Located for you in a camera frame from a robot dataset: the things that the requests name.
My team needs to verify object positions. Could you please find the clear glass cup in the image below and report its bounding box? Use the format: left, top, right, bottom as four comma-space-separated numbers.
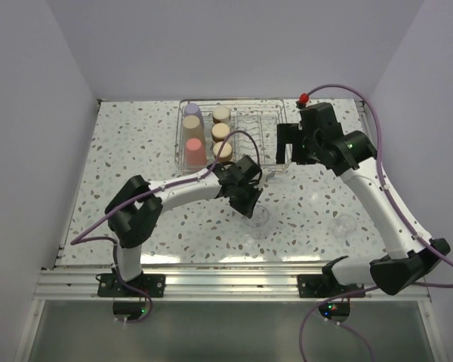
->
242, 205, 270, 240
332, 214, 357, 238

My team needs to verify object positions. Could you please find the steel cup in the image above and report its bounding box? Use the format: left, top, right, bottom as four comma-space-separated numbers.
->
211, 123, 230, 143
212, 142, 233, 163
212, 106, 231, 124

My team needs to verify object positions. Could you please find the red plastic cup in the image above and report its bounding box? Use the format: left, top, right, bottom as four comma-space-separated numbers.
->
185, 138, 207, 167

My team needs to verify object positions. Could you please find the beige plastic cup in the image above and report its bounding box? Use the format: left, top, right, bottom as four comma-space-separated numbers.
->
182, 115, 206, 148

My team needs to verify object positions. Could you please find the purple plastic cup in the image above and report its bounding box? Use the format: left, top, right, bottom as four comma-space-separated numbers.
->
183, 103, 202, 118

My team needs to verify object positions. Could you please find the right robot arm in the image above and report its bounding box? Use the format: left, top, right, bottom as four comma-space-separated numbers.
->
276, 103, 451, 297

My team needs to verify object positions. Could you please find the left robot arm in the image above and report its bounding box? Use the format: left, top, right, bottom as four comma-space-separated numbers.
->
105, 155, 263, 296

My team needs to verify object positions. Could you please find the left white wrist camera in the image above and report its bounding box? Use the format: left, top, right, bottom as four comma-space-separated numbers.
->
258, 168, 276, 187

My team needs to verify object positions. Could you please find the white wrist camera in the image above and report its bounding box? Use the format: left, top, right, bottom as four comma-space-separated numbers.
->
258, 168, 276, 187
296, 93, 310, 109

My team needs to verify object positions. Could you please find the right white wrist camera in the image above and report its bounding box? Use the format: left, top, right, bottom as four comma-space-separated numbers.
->
296, 93, 310, 109

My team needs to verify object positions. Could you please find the wire dish rack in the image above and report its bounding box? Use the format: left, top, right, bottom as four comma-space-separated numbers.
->
174, 98, 293, 174

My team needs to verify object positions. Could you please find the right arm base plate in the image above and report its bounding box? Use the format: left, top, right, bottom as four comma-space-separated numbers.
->
297, 275, 365, 299

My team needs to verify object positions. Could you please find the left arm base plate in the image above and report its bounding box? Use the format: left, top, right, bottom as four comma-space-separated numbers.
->
96, 272, 166, 298

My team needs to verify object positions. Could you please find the aluminium front rail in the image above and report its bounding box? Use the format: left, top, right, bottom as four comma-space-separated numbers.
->
32, 262, 433, 302

